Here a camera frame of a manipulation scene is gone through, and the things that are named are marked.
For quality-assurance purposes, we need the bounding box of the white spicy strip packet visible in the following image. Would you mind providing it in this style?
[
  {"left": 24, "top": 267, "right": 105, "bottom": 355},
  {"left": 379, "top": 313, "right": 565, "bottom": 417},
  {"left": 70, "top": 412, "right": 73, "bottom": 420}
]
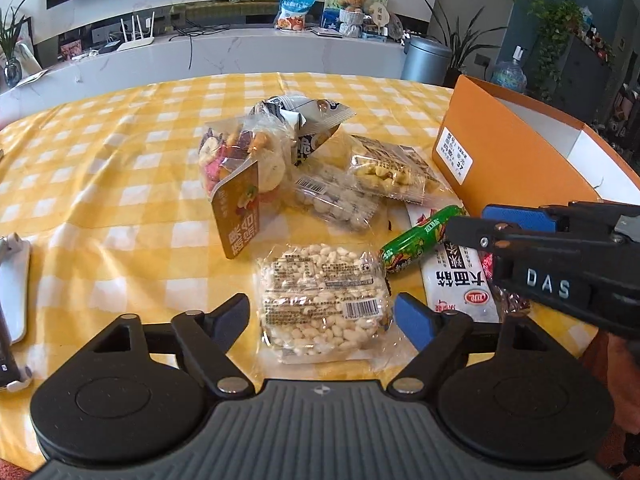
[{"left": 414, "top": 210, "right": 499, "bottom": 323}]

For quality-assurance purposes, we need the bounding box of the green sausage stick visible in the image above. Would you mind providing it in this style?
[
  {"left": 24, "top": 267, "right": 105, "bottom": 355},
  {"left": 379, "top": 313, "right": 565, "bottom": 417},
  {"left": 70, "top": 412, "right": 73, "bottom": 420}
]
[{"left": 380, "top": 205, "right": 466, "bottom": 274}]

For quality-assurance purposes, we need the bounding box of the clear nut snack pack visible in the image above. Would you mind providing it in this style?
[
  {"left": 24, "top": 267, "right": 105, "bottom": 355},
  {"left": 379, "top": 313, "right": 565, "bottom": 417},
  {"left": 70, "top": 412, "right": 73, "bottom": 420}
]
[{"left": 255, "top": 243, "right": 393, "bottom": 365}]

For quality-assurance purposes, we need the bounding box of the clear quail egg pack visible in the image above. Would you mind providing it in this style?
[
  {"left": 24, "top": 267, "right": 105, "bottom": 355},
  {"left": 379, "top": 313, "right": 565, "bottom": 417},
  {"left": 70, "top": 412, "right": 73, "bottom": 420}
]
[{"left": 292, "top": 162, "right": 382, "bottom": 232}]

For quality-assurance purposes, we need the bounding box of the mixed dried fruit bag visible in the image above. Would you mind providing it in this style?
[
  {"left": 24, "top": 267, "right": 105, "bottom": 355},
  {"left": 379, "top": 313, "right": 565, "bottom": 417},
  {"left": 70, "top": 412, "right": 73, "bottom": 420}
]
[{"left": 198, "top": 112, "right": 295, "bottom": 259}]

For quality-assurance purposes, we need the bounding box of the person's right hand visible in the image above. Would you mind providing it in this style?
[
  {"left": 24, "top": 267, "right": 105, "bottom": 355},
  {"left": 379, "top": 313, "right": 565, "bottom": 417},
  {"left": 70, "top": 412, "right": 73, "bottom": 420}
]
[{"left": 606, "top": 334, "right": 640, "bottom": 434}]

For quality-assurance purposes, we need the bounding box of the orange cardboard box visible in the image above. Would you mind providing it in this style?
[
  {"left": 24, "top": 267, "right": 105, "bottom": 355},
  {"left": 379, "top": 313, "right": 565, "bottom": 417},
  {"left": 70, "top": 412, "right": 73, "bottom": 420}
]
[{"left": 432, "top": 76, "right": 639, "bottom": 216}]

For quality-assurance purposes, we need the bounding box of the clear cashew pack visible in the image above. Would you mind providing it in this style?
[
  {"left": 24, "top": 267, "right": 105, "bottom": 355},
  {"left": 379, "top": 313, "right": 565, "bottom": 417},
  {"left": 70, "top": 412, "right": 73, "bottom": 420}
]
[{"left": 346, "top": 134, "right": 449, "bottom": 205}]

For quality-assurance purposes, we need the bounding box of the blue water jug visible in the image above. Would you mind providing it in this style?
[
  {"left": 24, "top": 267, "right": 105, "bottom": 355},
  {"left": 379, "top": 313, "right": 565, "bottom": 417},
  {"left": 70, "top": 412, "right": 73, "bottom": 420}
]
[{"left": 490, "top": 46, "right": 527, "bottom": 93}]

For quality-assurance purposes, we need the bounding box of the dark grey sideboard cabinet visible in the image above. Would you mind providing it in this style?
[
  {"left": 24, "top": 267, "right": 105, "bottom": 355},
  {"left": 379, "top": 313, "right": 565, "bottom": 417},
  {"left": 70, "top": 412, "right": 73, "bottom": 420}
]
[{"left": 551, "top": 38, "right": 612, "bottom": 124}]

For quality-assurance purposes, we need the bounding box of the yellow checkered tablecloth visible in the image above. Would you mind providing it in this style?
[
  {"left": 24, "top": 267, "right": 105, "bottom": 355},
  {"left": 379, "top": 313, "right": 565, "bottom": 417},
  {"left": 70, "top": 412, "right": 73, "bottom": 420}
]
[{"left": 0, "top": 71, "right": 601, "bottom": 470}]

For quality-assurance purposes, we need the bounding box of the potted long-leaf plant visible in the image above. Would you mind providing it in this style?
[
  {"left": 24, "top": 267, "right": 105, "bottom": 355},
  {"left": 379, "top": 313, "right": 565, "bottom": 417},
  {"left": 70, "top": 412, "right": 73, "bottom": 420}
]
[{"left": 424, "top": 0, "right": 506, "bottom": 88}]

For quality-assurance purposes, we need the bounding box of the grey metal trash bin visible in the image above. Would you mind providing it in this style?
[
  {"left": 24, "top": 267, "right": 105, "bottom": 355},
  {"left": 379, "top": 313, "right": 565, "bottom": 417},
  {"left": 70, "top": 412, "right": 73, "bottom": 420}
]
[{"left": 401, "top": 36, "right": 452, "bottom": 86}]

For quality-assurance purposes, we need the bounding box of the hanging ivy plant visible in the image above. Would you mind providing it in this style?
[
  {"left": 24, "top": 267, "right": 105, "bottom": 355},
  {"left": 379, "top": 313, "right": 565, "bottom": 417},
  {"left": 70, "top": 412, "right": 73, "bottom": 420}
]
[{"left": 529, "top": 0, "right": 582, "bottom": 102}]

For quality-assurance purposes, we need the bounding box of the white phone stand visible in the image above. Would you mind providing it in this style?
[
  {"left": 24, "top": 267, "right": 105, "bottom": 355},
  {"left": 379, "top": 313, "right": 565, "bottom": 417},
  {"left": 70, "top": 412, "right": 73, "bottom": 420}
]
[{"left": 1, "top": 233, "right": 32, "bottom": 344}]

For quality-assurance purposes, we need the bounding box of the grey white chip bag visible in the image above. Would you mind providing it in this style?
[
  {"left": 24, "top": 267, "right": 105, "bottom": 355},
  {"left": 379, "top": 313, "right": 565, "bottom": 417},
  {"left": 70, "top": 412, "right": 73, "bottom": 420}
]
[{"left": 250, "top": 94, "right": 356, "bottom": 166}]

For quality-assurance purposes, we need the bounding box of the round paper fan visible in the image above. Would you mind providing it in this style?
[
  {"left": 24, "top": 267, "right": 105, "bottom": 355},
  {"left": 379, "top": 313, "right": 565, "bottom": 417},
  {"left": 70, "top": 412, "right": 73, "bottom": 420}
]
[{"left": 369, "top": 2, "right": 390, "bottom": 36}]

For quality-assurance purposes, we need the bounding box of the teddy bear in cup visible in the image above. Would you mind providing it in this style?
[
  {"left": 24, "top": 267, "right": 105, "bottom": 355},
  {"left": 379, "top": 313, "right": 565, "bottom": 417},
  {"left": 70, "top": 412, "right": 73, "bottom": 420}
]
[{"left": 338, "top": 0, "right": 367, "bottom": 38}]

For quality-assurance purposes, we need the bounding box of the white marble TV console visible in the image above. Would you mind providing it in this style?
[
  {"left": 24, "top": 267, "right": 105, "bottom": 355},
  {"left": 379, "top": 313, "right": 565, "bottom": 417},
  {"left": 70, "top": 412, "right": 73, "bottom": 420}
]
[{"left": 1, "top": 28, "right": 405, "bottom": 127}]

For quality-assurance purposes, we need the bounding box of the white wifi router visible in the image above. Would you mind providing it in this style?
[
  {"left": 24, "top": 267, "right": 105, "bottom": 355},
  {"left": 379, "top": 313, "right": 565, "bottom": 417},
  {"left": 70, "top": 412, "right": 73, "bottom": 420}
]
[{"left": 117, "top": 12, "right": 155, "bottom": 51}]

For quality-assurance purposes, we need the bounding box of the blue snack bag on console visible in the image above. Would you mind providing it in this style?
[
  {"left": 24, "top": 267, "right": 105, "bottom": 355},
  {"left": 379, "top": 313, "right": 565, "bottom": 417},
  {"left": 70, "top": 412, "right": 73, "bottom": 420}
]
[{"left": 274, "top": 0, "right": 316, "bottom": 32}]

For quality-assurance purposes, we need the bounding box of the glass vase with plant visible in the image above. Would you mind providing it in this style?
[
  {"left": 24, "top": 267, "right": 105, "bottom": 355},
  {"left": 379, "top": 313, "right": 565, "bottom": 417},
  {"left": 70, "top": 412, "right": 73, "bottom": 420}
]
[{"left": 0, "top": 0, "right": 29, "bottom": 89}]

